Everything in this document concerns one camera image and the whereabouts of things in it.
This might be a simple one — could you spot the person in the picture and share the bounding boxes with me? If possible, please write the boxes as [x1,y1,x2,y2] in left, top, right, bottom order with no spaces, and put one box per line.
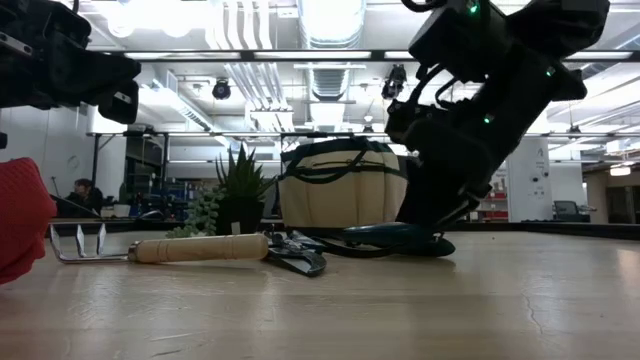
[67,178,105,217]

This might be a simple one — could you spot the red and black gardening glove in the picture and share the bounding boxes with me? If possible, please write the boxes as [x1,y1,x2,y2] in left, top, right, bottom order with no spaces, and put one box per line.
[0,157,58,286]

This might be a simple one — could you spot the hand rake with wooden handle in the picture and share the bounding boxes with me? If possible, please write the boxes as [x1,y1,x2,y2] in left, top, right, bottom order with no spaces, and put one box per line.
[48,222,270,265]

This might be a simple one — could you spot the black hanging spotlight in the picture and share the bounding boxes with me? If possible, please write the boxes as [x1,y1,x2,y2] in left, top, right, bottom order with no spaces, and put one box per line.
[211,78,233,101]
[380,64,408,101]

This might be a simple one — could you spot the red storage rack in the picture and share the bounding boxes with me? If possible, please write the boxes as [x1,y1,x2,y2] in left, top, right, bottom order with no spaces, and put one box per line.
[478,188,509,222]

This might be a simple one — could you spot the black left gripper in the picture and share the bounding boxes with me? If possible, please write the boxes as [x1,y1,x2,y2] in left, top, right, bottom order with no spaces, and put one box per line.
[0,0,142,126]

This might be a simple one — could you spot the artificial potted succulent plant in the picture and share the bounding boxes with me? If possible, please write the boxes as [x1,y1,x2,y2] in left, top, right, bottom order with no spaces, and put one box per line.
[166,143,277,239]

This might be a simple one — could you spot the small plant in white pot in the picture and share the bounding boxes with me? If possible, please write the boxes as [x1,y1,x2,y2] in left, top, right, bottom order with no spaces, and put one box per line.
[113,182,133,219]

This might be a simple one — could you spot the beige and green gardening bag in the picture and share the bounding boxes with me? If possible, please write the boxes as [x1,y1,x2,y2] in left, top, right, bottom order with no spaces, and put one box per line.
[278,136,409,230]

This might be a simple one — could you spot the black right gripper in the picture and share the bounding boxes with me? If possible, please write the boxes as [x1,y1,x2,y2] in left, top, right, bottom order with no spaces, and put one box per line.
[387,98,501,235]

